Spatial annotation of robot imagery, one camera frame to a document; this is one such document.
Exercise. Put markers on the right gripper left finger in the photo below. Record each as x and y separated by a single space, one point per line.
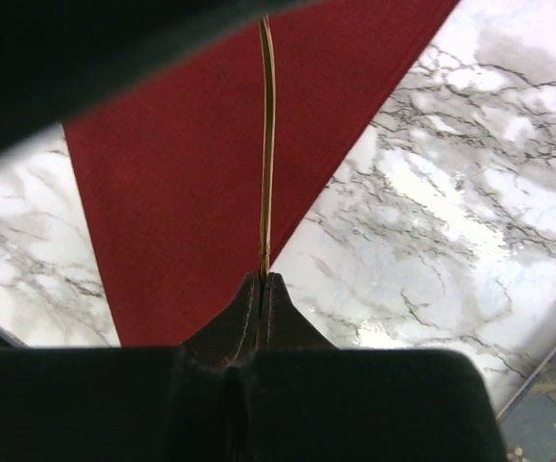
218 421

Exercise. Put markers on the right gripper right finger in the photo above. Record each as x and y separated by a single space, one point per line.
266 319

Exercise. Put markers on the dark red cloth napkin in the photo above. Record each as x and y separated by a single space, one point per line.
169 173

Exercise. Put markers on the gold fork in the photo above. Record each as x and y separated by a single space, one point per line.
268 144

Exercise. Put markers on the floral teal serving tray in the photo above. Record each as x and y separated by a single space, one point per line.
528 423

